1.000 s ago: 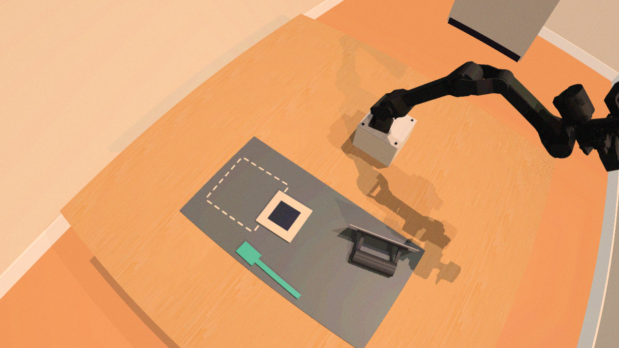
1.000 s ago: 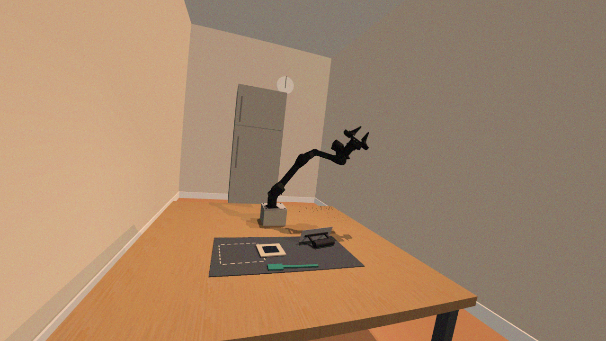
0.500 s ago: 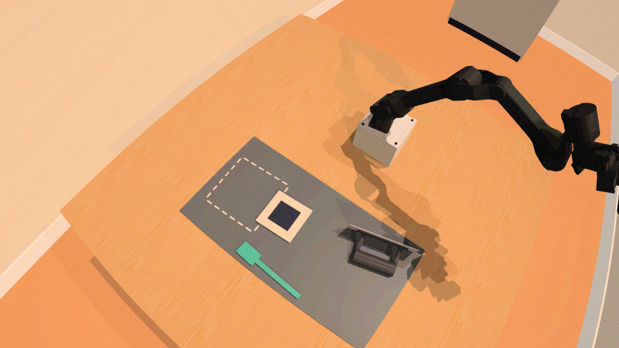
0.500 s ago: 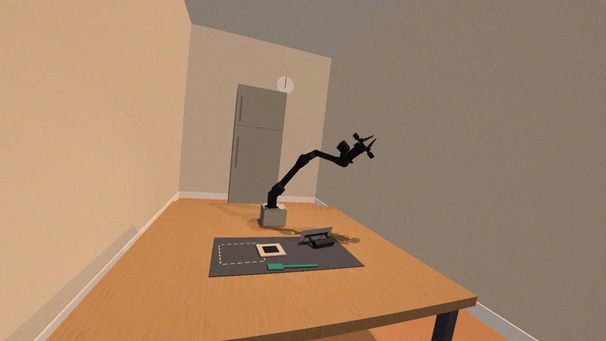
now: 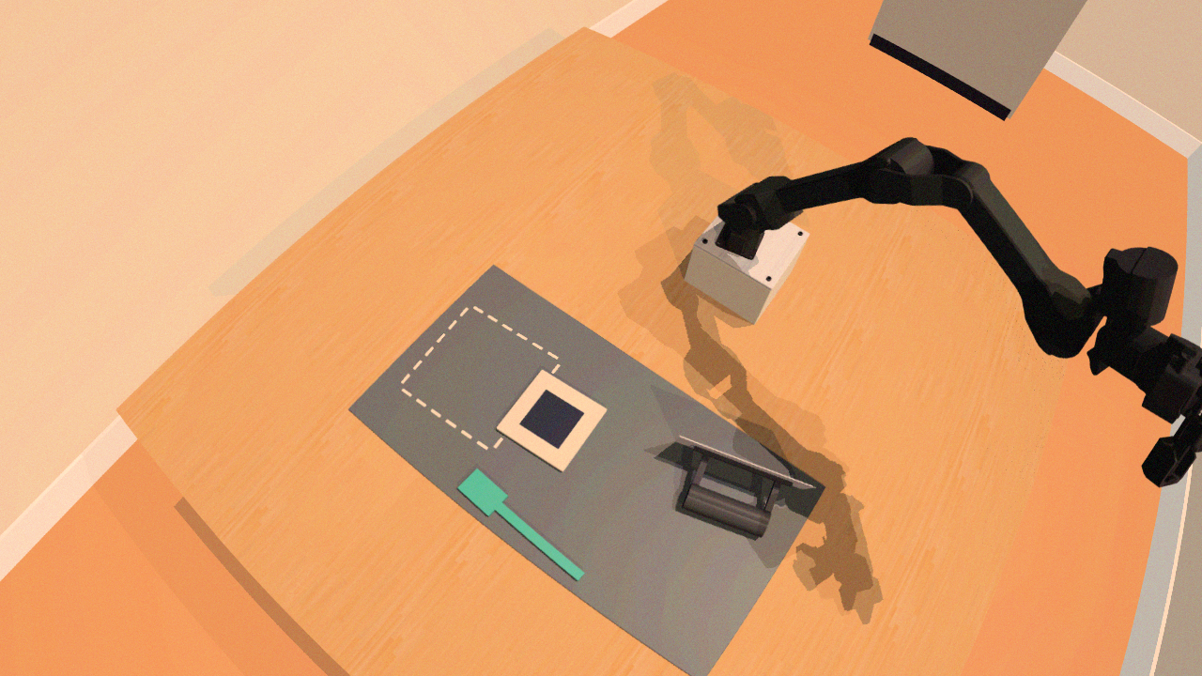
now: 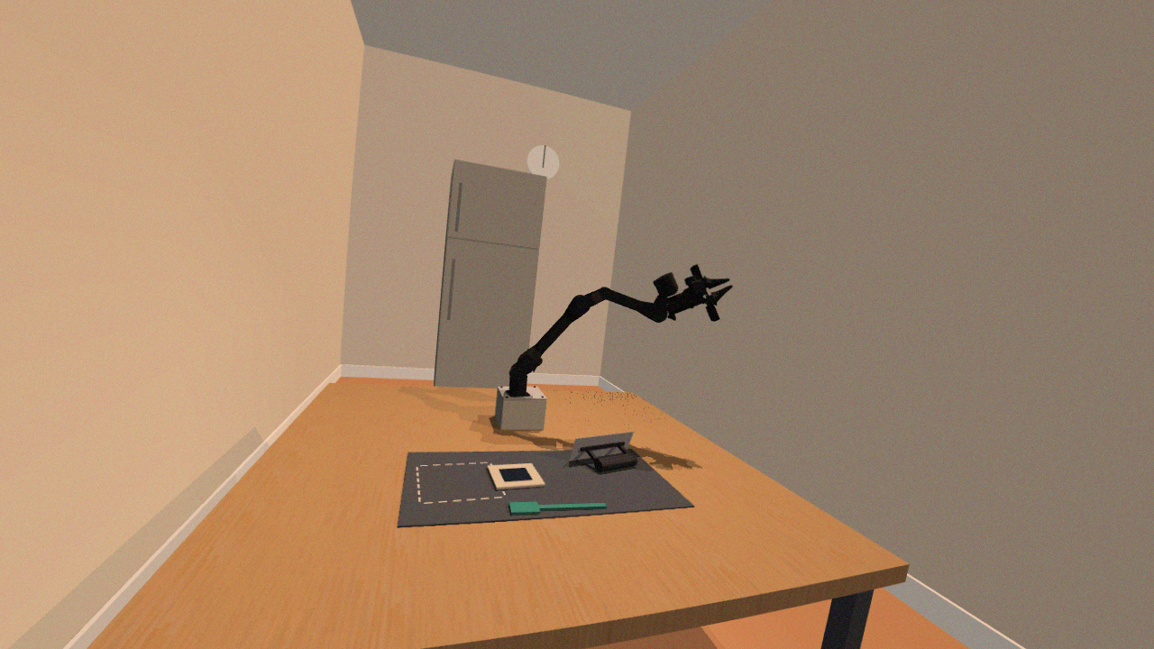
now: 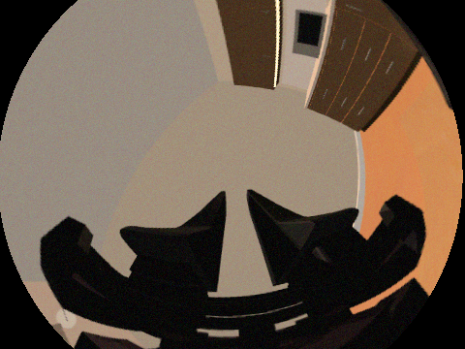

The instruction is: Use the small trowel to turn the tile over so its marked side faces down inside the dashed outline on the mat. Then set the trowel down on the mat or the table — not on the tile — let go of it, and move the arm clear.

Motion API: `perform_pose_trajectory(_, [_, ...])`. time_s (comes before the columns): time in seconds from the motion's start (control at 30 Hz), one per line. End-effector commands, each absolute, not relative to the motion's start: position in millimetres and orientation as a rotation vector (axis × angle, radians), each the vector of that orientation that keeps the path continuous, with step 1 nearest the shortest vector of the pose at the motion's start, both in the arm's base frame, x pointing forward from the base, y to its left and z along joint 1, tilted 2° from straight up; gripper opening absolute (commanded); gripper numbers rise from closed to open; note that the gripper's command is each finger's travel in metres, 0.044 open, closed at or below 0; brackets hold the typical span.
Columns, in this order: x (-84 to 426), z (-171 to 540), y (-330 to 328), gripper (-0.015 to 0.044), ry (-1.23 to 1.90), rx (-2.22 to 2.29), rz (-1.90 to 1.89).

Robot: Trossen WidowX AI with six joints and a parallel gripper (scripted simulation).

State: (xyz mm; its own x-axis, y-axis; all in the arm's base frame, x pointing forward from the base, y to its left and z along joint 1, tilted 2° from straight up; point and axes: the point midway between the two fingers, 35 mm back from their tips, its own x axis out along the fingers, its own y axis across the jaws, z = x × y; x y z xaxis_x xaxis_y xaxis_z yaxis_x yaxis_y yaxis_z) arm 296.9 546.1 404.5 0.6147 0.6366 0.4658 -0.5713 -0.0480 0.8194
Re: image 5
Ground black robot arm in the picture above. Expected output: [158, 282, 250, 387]
[715, 137, 1202, 423]

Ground cream square tile with dark square centre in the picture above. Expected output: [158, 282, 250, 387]
[496, 370, 607, 472]

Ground dark grey flat mat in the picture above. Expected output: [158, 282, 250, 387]
[349, 265, 825, 676]

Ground green trowel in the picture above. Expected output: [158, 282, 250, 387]
[458, 469, 585, 580]

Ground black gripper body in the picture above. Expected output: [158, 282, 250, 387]
[1133, 334, 1202, 488]

